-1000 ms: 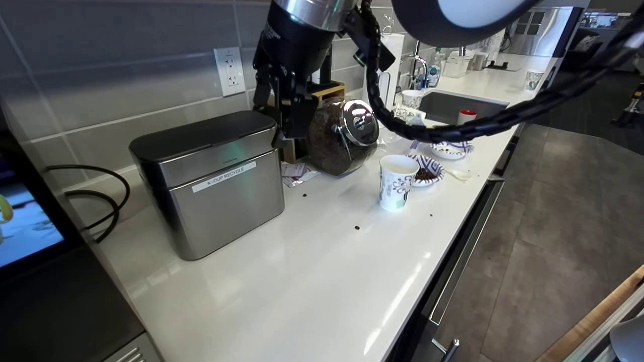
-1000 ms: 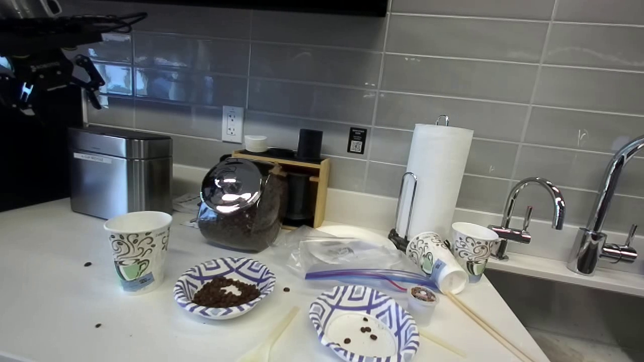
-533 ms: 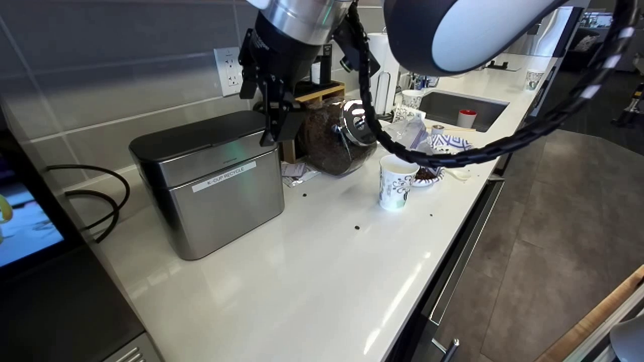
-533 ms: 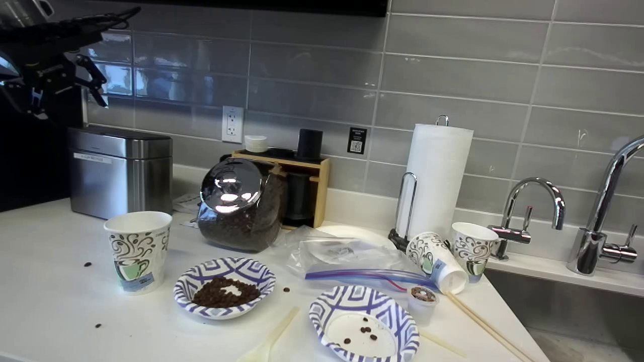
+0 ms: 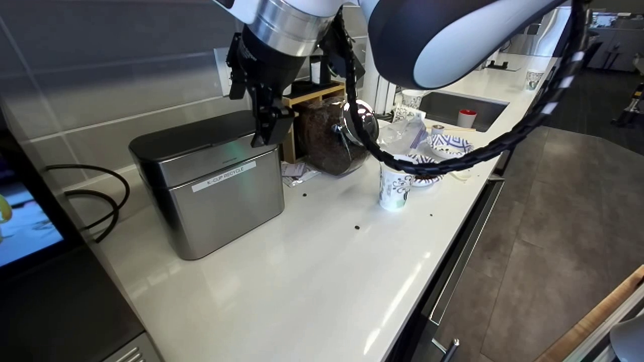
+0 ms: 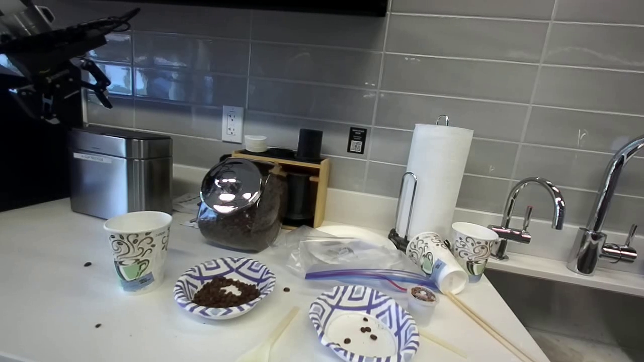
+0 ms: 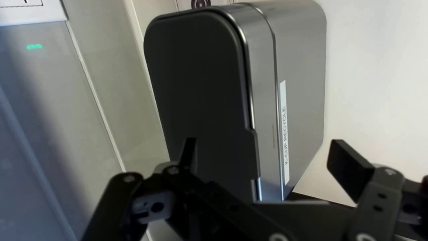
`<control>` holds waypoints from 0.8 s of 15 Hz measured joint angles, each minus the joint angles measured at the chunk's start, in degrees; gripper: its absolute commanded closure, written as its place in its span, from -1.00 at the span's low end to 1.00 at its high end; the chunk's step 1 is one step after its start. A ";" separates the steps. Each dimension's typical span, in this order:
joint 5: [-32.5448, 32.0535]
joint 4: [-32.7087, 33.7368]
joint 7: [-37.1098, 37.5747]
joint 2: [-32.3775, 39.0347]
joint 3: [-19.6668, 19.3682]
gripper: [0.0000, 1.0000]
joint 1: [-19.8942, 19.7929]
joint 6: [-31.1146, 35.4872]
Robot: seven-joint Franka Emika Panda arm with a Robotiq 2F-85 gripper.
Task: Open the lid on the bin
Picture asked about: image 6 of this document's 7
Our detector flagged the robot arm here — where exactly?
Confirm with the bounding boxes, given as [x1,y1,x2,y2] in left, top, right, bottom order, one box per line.
[0,0,139,122]

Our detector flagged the black canister on shelf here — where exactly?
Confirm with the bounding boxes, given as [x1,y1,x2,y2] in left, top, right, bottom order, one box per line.
[297,129,323,161]

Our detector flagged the tall chrome kitchen faucet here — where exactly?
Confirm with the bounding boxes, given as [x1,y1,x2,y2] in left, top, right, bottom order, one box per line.
[569,135,644,274]

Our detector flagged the wooden countertop organizer shelf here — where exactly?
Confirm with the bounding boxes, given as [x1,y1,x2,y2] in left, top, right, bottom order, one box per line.
[231,151,331,227]

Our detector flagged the clear plastic zip bag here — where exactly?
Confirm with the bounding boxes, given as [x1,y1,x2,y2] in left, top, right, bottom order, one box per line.
[285,227,435,290]

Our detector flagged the patterned paper cup upright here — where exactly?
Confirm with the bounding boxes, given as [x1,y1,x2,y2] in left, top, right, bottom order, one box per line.
[102,210,174,291]

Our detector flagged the stainless sink basin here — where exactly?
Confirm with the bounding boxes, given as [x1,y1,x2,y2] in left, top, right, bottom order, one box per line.
[487,272,644,362]

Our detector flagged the paper plate with coffee grounds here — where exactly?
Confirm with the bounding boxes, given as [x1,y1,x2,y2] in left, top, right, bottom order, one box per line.
[174,254,275,321]

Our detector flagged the small chrome faucet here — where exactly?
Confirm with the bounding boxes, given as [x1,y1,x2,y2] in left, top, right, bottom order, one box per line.
[491,177,565,259]

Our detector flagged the white round container on shelf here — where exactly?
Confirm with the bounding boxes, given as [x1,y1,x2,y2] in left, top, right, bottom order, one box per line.
[244,135,268,152]

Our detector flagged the white paper towel roll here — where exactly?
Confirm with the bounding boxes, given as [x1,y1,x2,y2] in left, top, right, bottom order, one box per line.
[394,122,474,237]

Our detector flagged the tipped patterned paper cup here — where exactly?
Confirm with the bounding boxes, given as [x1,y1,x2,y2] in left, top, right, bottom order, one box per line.
[407,230,470,293]

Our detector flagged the stainless steel lidded bin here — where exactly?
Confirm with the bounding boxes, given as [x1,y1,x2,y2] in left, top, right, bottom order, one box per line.
[71,127,174,219]

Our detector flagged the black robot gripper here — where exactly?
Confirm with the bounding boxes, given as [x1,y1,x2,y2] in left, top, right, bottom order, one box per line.
[7,52,112,127]

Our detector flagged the patterned paper cup near sink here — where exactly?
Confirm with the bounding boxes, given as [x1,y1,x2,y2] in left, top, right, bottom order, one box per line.
[452,221,499,280]

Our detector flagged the wooden stir stick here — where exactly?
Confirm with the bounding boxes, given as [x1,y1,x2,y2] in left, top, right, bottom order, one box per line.
[444,293,534,362]

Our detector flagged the white wall power outlet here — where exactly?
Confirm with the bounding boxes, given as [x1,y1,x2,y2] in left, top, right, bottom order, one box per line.
[222,106,244,142]

